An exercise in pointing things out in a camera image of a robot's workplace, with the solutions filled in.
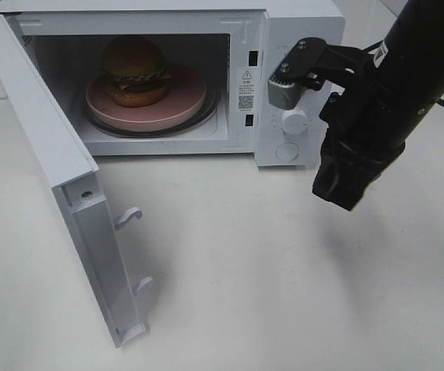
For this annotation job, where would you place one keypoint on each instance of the pink round plate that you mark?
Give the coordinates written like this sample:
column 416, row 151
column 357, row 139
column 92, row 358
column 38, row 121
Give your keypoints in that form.
column 182, row 77

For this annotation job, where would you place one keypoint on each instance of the glass microwave turntable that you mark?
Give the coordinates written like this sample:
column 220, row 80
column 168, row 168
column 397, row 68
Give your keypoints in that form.
column 177, row 112

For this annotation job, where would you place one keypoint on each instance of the white microwave knob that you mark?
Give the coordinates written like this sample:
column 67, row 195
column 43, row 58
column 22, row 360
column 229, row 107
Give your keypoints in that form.
column 294, row 122

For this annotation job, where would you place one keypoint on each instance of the round white door button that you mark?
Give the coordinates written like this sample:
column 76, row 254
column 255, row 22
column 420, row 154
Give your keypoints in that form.
column 287, row 152

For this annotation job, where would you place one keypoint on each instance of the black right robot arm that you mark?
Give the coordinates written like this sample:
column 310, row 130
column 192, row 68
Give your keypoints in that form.
column 411, row 73

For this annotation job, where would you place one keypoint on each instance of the white microwave oven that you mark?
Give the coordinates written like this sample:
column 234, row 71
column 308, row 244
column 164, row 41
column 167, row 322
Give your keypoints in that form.
column 50, row 52

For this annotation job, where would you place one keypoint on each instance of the burger with lettuce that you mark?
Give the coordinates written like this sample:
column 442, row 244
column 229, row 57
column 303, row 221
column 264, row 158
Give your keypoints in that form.
column 135, row 71

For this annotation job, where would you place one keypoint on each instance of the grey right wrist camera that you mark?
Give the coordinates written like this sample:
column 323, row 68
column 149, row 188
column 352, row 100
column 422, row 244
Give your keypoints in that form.
column 295, row 73

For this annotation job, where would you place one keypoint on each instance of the white microwave door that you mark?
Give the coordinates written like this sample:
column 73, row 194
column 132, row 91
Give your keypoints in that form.
column 71, row 173

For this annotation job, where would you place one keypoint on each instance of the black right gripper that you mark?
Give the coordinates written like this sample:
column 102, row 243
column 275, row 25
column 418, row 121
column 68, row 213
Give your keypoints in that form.
column 349, row 161

